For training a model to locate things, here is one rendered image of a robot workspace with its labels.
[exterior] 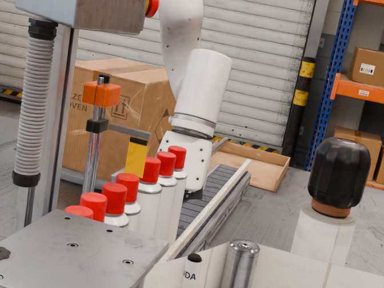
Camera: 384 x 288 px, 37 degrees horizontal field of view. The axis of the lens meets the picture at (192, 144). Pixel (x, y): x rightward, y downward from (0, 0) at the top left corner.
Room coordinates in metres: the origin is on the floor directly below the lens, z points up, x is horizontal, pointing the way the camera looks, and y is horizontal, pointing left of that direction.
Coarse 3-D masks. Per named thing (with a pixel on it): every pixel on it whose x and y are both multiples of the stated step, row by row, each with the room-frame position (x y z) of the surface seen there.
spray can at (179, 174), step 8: (176, 152) 0.96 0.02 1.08; (184, 152) 0.97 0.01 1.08; (176, 160) 0.96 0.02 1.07; (184, 160) 0.97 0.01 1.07; (176, 168) 0.96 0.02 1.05; (176, 176) 0.95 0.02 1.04; (184, 176) 0.96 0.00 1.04; (184, 184) 0.96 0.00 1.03; (176, 192) 0.95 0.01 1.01; (184, 192) 0.97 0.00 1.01; (176, 200) 0.95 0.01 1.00; (176, 208) 0.96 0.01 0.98; (176, 216) 0.96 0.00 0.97; (176, 224) 0.96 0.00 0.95; (168, 232) 0.95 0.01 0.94; (176, 232) 0.97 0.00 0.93; (168, 240) 0.95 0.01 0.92
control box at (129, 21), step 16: (16, 0) 0.78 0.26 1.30; (32, 0) 0.74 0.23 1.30; (48, 0) 0.71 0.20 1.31; (64, 0) 0.68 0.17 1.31; (80, 0) 0.66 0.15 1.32; (96, 0) 0.67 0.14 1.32; (112, 0) 0.69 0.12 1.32; (128, 0) 0.70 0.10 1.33; (144, 0) 0.72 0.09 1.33; (48, 16) 0.70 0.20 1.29; (64, 16) 0.67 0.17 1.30; (80, 16) 0.66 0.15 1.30; (96, 16) 0.67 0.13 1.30; (112, 16) 0.69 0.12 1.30; (128, 16) 0.70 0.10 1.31; (144, 16) 0.72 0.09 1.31; (112, 32) 0.69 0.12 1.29; (128, 32) 0.71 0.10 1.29
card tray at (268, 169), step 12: (228, 144) 1.97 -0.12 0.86; (216, 156) 1.89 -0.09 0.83; (228, 156) 1.92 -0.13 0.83; (240, 156) 1.95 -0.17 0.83; (252, 156) 1.95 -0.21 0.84; (264, 156) 1.94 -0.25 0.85; (276, 156) 1.93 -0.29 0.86; (252, 168) 1.83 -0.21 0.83; (264, 168) 1.85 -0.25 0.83; (276, 168) 1.88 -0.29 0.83; (252, 180) 1.69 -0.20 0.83; (264, 180) 1.72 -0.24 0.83; (276, 180) 1.74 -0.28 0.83
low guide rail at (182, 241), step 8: (248, 160) 1.61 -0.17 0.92; (240, 168) 1.52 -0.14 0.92; (240, 176) 1.48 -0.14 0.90; (232, 184) 1.38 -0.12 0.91; (224, 192) 1.30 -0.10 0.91; (216, 200) 1.23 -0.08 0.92; (208, 208) 1.17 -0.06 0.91; (200, 216) 1.11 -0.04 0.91; (208, 216) 1.16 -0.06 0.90; (192, 224) 1.06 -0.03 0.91; (200, 224) 1.10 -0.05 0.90; (184, 232) 1.02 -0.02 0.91; (192, 232) 1.04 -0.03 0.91; (176, 240) 0.98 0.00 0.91; (184, 240) 0.99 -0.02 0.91; (176, 248) 0.94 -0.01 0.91; (168, 256) 0.90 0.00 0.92; (176, 256) 0.95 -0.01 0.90
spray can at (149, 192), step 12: (144, 168) 0.86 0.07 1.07; (156, 168) 0.87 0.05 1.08; (144, 180) 0.86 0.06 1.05; (156, 180) 0.87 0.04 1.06; (144, 192) 0.85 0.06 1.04; (156, 192) 0.86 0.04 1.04; (144, 204) 0.85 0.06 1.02; (156, 204) 0.86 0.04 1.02; (144, 216) 0.85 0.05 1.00; (156, 216) 0.87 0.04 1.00; (144, 228) 0.86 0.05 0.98
